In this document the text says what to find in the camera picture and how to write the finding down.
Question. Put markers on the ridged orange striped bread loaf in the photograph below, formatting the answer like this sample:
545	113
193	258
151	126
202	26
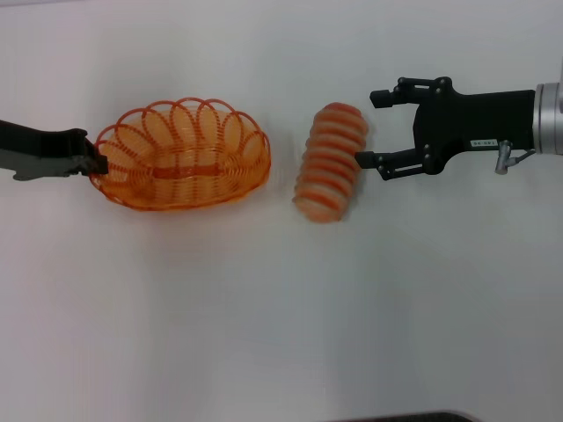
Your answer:
330	162

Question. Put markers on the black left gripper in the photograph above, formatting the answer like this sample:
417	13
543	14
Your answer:
39	141

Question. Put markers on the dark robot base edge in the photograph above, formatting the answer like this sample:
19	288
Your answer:
418	417

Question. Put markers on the orange woven plastic basket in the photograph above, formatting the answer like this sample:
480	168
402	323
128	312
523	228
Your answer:
184	171

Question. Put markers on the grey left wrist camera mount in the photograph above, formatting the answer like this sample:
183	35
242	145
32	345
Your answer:
31	167

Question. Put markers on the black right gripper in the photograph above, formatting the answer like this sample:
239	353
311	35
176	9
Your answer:
475	121

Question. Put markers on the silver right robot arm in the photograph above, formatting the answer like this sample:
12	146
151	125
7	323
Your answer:
550	118

